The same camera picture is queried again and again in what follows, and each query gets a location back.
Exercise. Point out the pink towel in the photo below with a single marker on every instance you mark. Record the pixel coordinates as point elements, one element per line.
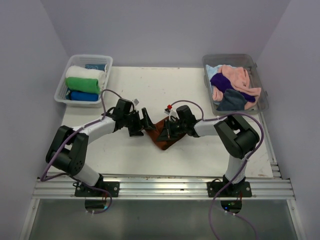
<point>240,80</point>

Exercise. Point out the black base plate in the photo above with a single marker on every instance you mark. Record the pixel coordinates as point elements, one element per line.
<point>228,190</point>
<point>103,189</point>

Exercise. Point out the white rolled towel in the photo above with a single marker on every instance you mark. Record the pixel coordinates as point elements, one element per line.
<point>81,72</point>

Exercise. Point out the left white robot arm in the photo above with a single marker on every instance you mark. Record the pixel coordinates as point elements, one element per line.
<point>68,149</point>

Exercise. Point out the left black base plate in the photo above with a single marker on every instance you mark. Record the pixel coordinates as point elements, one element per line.
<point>103,189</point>

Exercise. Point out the green rolled towel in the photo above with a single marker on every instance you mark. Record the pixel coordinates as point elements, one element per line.
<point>85,85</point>

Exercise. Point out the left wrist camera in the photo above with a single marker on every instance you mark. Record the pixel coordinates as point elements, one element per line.
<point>135,102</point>

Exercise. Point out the brown towel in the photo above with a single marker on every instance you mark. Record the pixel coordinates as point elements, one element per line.
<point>154,134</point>

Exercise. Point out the aluminium front rail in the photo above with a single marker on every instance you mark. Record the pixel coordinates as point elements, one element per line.
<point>169,188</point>

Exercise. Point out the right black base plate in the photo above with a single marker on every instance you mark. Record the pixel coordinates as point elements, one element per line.
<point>228,190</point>

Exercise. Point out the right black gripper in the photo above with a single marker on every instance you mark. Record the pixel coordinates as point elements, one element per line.
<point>165,134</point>

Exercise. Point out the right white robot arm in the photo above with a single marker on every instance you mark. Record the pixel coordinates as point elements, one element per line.
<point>238,137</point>

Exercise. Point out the purple towel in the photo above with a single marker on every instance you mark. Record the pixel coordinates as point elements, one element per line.
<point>221,84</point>

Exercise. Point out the clear grey plastic bin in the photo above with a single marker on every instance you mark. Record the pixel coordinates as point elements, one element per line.
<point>237,60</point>

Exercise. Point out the blue rolled towel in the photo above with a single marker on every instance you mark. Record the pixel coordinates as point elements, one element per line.
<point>81,96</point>

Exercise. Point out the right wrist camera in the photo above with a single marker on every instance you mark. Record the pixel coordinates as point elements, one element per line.
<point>171,112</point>

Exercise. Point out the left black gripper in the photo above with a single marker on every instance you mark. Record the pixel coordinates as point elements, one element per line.
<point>145,122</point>

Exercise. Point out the dark grey-blue towel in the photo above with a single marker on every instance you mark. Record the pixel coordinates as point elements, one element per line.
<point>232,101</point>

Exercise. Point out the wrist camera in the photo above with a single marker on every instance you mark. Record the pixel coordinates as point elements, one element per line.
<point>135,102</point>
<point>171,112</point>

